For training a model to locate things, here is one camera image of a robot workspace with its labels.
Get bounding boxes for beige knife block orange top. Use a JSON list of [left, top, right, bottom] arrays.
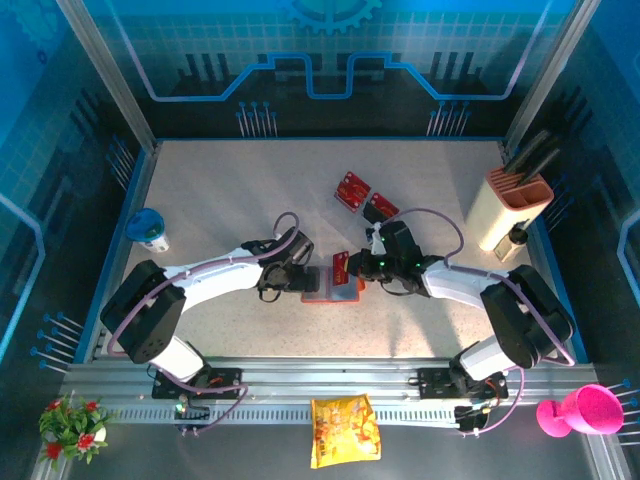
[[464, 166, 556, 252]]

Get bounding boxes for artificial plant red flowers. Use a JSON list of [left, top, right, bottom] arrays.
[[38, 392, 119, 472]]

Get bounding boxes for aluminium mounting rail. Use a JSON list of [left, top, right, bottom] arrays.
[[59, 355, 601, 426]]

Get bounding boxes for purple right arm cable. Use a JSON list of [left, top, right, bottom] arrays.
[[382, 208, 577, 439]]

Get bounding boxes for black knife handle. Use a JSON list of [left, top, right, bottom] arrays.
[[518, 147, 564, 182], [504, 128, 552, 172]]

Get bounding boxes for red snack packets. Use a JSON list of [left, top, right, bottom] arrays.
[[334, 182, 365, 214], [341, 170, 373, 200]]

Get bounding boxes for white cup blue lid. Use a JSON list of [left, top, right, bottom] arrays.
[[124, 207, 171, 254]]

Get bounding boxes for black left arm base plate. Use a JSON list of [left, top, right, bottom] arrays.
[[151, 367, 245, 401]]

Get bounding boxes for pink plastic goblet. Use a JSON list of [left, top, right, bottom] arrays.
[[535, 382, 626, 440]]

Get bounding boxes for slotted grey cable duct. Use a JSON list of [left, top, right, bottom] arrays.
[[107, 405, 464, 426]]

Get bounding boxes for red credit card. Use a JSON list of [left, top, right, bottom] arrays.
[[331, 250, 352, 287], [369, 191, 401, 220]]

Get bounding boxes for small black-capped bottle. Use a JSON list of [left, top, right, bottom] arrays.
[[492, 221, 530, 265]]

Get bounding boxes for orange card holder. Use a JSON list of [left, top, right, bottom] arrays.
[[300, 265, 367, 305]]

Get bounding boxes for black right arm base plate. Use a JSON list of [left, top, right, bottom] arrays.
[[417, 367, 509, 401]]

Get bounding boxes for aluminium frame post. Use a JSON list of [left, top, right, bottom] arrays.
[[503, 0, 601, 149], [55, 0, 160, 154]]

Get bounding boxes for yellow snack bag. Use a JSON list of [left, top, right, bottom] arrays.
[[309, 392, 383, 471]]

